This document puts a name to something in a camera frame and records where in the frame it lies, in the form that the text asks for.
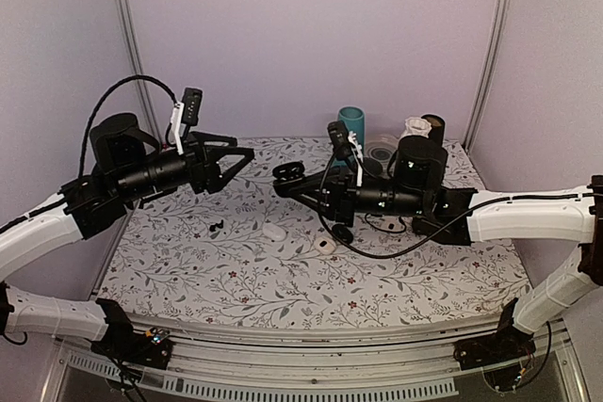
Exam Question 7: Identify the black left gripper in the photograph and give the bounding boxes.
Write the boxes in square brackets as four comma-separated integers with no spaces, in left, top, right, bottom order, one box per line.
[116,131,254,201]

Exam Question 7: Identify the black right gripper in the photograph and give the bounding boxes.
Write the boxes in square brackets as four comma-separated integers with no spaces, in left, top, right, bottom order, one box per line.
[291,162,428,226]

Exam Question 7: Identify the black earbud charging case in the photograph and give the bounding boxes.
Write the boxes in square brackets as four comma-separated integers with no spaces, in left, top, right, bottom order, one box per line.
[272,161,305,185]

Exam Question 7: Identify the white earbud charging case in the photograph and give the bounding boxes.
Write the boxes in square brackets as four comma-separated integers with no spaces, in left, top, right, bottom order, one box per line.
[262,223,286,242]

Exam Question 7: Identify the black wireless earbuds pair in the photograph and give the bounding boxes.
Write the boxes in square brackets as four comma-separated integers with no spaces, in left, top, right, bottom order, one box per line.
[209,220,224,233]

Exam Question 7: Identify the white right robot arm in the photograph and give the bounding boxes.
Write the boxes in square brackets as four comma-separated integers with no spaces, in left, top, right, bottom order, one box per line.
[272,134,602,361]

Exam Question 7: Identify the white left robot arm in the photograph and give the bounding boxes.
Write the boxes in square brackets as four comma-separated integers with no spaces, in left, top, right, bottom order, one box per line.
[1,113,254,359]

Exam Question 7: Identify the cream case with black oval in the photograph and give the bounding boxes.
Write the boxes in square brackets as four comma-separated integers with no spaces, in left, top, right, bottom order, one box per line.
[314,237,336,255]

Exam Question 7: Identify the clear tape roll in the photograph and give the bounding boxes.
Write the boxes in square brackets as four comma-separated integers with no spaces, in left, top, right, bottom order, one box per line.
[364,134,399,164]

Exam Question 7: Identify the teal tall vase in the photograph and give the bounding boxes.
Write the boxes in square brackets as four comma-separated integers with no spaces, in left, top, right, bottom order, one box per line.
[337,105,366,151]

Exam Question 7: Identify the floral patterned table mat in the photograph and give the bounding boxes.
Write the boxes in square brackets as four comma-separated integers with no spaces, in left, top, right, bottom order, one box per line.
[99,137,530,330]

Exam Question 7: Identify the white ribbed vase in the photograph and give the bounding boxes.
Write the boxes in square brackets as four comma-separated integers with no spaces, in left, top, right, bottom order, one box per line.
[401,117,432,137]

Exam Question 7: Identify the black cylinder vase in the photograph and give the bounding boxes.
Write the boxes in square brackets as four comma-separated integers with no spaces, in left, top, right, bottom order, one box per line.
[421,114,446,147]

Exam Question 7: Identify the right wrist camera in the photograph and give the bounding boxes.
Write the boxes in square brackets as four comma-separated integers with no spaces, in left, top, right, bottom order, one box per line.
[327,121,365,187]

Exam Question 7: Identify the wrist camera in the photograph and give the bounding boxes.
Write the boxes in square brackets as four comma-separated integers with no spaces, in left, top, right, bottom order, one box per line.
[165,88,203,155]
[327,121,365,187]

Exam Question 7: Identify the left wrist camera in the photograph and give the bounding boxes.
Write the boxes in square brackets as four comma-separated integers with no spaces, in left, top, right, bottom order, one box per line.
[165,88,203,155]

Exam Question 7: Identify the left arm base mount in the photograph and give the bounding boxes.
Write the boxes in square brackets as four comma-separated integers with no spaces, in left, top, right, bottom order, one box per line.
[90,298,173,370]

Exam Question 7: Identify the aluminium front rail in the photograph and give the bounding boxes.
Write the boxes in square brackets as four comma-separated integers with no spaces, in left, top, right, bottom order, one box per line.
[42,315,589,401]

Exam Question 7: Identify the aluminium frame post left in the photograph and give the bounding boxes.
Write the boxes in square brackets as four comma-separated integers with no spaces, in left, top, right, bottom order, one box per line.
[114,0,162,140]

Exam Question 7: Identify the aluminium frame post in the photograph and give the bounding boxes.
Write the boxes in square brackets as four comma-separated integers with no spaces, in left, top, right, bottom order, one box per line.
[462,0,512,155]
[114,0,162,140]

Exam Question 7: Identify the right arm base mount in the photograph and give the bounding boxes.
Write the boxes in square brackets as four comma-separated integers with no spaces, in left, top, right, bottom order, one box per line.
[453,297,536,370]

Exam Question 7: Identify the aluminium frame post right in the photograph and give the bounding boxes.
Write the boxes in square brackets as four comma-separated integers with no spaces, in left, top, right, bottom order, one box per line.
[462,0,512,155]

